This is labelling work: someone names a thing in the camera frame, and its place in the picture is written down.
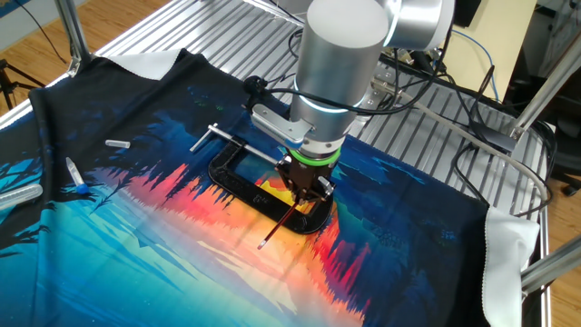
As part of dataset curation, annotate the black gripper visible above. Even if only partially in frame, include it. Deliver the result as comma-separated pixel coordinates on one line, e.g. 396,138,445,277
275,158,340,204

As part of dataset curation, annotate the red black striped pencil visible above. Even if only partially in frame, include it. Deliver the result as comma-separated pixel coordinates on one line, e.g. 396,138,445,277
256,201,301,251

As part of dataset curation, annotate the black metal C-clamp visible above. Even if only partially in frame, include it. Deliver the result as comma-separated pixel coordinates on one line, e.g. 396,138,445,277
189,123,336,236

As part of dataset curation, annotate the sunset forest printed cloth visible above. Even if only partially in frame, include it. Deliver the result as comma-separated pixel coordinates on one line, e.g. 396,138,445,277
0,47,542,327

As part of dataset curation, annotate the black power adapter box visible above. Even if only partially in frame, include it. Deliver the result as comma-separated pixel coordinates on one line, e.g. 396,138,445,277
471,121,519,154

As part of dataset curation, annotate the clear tube with blue cap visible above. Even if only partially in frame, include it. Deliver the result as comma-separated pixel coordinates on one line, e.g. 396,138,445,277
64,156,91,196

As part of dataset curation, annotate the black monitor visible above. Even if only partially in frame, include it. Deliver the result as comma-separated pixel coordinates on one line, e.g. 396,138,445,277
452,0,483,28

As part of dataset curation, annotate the beige desk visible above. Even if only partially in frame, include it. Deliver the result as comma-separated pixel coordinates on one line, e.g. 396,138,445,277
438,0,539,104

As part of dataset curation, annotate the large clear plastic tube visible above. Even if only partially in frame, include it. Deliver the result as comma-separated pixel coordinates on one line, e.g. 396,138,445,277
0,183,44,212

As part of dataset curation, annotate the black tripod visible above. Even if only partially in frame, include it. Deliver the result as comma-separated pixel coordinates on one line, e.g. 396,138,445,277
0,57,47,113

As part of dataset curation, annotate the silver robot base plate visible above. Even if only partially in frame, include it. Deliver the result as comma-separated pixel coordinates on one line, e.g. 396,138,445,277
351,67,396,123

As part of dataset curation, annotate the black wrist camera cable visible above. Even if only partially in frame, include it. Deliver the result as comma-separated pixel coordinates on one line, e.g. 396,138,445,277
241,26,455,117

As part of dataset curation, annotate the grey cable with metal connector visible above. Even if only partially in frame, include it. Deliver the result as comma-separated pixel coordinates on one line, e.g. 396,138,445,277
370,76,554,203

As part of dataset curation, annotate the black looping cable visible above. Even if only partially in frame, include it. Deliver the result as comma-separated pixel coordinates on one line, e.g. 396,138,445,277
452,139,556,219

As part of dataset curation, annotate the metal camera mount stand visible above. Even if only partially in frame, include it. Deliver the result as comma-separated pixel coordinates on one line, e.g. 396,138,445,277
399,45,448,76

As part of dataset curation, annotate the thick black cable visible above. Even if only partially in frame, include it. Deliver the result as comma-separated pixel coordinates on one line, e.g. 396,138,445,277
469,64,497,122

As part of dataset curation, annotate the blue cable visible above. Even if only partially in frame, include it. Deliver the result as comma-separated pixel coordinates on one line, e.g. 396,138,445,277
451,27,501,104

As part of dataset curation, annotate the slanted aluminium frame post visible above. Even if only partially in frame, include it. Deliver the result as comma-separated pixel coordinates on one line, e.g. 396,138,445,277
507,31,581,141

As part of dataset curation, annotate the aluminium frame beam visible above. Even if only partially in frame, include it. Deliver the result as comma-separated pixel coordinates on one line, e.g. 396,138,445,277
519,234,581,295

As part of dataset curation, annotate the upright aluminium frame post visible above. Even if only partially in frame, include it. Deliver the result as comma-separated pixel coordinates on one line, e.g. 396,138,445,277
53,0,94,77

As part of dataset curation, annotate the thin black floor cable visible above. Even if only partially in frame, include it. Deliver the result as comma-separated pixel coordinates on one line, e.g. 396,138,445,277
13,0,69,64

